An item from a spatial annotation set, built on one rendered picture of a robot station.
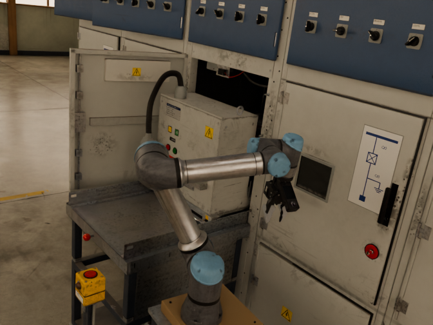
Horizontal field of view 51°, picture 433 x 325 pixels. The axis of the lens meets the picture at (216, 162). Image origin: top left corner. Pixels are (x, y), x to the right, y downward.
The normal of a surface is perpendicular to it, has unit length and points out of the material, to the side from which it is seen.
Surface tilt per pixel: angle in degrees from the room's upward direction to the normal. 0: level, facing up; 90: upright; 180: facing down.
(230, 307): 1
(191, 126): 90
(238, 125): 90
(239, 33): 90
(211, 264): 8
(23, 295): 0
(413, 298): 90
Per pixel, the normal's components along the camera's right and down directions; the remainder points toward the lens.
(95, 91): 0.51, 0.34
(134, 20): -0.47, 0.25
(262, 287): -0.76, 0.13
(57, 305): 0.11, -0.94
